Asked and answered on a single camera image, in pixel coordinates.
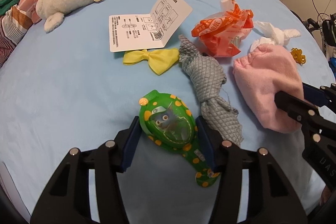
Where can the white bicycle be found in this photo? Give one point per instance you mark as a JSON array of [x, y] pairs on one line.
[[325, 25]]

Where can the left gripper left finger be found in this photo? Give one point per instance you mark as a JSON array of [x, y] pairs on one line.
[[65, 198]]

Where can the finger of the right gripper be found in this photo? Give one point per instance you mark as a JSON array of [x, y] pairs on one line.
[[296, 109], [322, 96]]

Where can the pink cloth hat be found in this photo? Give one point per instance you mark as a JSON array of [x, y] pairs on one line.
[[259, 76]]

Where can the orange crumpled plastic wrapper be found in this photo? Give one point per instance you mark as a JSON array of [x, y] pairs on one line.
[[222, 32]]

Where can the white instruction leaflet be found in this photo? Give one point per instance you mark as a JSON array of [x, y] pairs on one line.
[[147, 31]]

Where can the small white knotted tissue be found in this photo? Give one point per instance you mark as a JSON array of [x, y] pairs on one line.
[[273, 35]]

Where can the person right hand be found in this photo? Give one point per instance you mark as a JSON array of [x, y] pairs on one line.
[[326, 194]]

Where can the striped folded clothes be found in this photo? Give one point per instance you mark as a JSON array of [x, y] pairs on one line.
[[14, 25]]

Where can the grey knotted mesh cloth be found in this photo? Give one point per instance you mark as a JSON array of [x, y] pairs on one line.
[[207, 77]]

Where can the green toy watch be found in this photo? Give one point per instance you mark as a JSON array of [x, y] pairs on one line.
[[169, 123]]

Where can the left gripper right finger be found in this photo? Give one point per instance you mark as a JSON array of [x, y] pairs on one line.
[[271, 197]]

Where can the yellow bow tie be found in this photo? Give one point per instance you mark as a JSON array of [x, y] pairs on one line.
[[159, 61]]

